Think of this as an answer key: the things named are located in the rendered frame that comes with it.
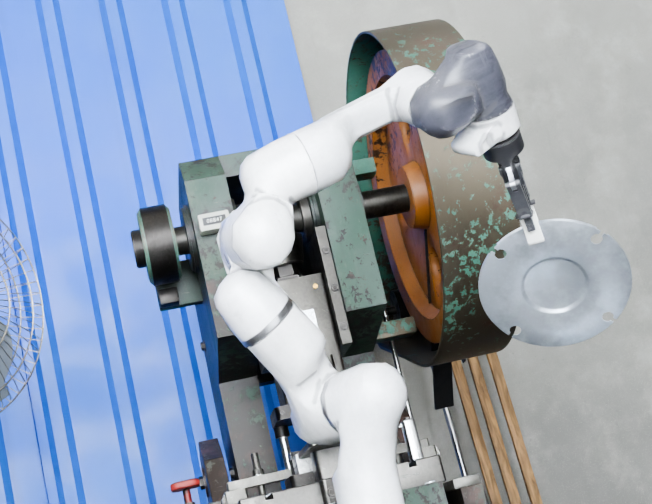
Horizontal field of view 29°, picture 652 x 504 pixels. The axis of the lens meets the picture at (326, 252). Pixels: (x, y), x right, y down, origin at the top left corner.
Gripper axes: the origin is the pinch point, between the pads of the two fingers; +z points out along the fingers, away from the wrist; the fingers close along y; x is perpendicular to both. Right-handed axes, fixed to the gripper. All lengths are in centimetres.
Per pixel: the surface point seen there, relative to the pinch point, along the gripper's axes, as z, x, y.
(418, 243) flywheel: 37, 35, 66
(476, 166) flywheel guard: 3.0, 10.2, 33.4
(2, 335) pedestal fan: 9, 129, 33
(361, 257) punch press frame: 20, 43, 39
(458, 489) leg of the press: 51, 31, -9
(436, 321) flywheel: 45, 33, 42
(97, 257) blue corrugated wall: 48, 148, 132
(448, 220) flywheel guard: 9.5, 18.8, 26.2
